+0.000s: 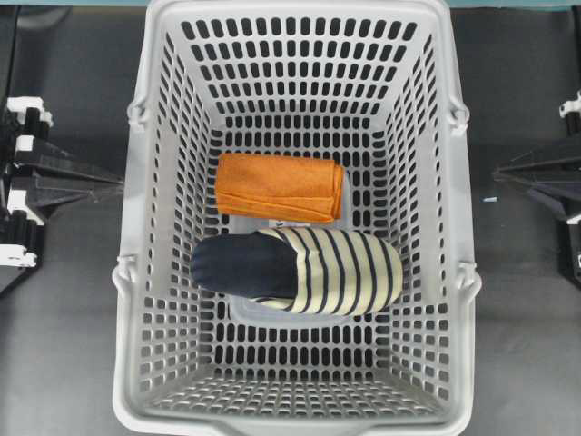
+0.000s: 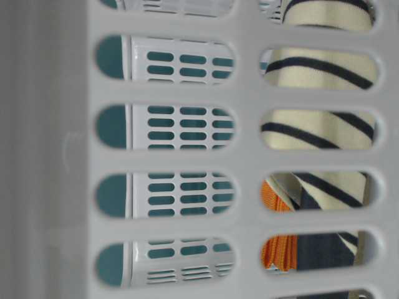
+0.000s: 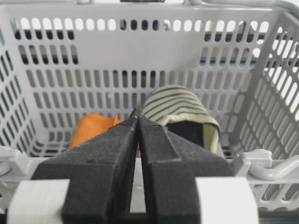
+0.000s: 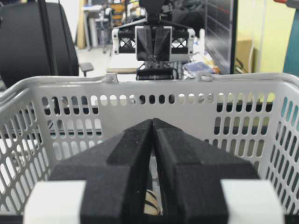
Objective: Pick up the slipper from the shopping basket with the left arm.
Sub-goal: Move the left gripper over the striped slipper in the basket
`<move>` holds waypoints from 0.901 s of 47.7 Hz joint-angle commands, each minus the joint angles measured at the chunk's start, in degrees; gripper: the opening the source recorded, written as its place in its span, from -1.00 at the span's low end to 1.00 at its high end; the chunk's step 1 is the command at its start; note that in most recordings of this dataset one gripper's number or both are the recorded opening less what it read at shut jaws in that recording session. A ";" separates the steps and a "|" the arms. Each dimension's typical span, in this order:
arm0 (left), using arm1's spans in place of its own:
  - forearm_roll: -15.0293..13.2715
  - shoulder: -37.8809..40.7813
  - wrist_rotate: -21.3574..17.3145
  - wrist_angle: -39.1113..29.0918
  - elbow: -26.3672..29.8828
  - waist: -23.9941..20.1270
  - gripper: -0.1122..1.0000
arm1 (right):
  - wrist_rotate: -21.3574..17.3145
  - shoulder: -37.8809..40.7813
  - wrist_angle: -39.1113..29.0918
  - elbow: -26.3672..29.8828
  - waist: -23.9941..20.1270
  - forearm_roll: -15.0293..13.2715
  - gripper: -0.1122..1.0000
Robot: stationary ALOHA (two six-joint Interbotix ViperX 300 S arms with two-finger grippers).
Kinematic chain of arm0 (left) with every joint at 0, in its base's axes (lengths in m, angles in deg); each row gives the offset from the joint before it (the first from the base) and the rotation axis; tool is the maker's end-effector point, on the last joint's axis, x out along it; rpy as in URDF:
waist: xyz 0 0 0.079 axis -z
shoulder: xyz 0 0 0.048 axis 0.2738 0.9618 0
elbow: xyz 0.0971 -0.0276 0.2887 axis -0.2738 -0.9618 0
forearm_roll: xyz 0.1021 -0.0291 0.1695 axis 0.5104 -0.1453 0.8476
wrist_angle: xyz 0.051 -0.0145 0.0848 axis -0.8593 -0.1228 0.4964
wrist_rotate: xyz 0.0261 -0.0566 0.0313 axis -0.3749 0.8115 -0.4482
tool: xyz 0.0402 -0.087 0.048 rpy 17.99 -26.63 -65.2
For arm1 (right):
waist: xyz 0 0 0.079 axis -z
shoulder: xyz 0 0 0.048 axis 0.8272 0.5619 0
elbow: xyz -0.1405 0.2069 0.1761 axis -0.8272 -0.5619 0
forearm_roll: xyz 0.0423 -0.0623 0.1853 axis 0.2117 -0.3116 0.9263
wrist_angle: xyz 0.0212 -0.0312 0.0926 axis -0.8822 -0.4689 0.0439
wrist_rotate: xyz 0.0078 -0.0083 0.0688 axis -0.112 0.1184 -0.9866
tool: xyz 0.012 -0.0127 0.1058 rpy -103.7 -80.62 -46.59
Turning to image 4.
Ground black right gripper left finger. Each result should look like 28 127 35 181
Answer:
49 119 153 224

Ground cardboard box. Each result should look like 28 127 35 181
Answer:
235 34 252 73

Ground black office chair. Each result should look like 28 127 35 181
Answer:
0 0 94 88

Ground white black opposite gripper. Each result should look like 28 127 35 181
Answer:
112 25 195 61

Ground striped beige slipper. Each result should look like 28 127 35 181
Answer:
143 189 163 216

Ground white plastic shopping basket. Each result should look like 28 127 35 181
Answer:
0 73 299 215

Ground dark monitor panel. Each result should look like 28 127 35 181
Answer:
205 0 239 74

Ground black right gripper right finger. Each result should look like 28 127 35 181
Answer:
152 118 260 224

